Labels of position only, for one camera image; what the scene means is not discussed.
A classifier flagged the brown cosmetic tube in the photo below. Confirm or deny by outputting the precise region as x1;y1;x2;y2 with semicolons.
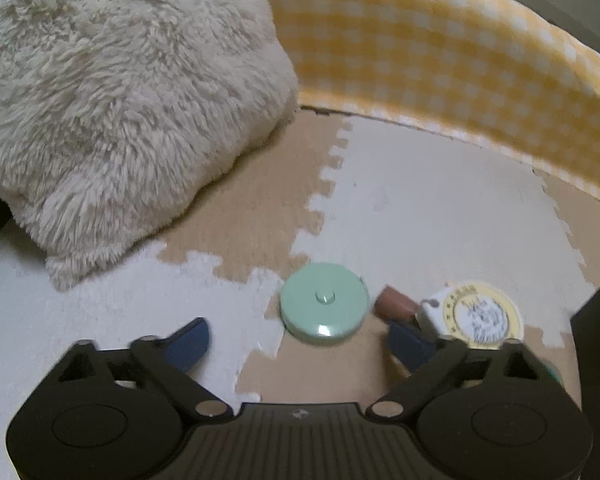
374;285;421;325

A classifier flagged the fluffy white pillow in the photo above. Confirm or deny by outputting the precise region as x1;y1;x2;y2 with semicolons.
0;0;301;291

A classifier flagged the yellow rimmed round tape measure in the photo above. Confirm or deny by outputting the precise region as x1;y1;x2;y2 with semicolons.
415;281;525;348

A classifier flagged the yellow checkered blanket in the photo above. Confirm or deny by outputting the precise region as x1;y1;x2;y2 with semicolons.
245;0;600;206

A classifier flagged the mint green tape measure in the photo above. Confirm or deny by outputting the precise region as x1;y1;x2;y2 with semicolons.
279;262;370;345

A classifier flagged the foam puzzle floor mat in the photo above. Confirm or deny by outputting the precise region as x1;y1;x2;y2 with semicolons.
0;105;600;411

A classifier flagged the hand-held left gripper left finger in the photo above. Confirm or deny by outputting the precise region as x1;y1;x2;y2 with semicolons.
47;317;236;419

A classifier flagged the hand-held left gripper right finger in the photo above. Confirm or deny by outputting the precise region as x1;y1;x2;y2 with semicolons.
367;321;563;418

